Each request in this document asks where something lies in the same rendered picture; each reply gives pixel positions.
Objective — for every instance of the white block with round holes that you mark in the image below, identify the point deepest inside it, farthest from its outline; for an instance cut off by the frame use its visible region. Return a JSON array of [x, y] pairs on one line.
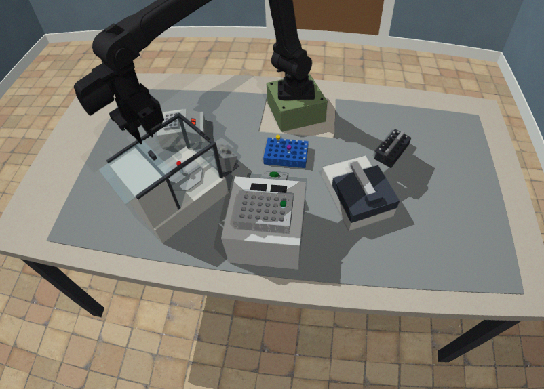
[[197, 118]]

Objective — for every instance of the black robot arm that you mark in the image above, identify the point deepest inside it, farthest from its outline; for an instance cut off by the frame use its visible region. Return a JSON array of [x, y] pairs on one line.
[[119, 44]]

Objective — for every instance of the grey bench mat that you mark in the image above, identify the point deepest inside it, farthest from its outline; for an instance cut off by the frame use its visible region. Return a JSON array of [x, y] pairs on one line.
[[450, 231]]

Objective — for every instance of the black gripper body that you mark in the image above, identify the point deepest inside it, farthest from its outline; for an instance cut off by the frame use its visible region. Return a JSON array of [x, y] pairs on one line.
[[122, 123]]

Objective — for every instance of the blue tube rack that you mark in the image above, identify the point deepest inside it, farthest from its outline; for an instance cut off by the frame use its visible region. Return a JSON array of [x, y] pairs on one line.
[[279, 155]]

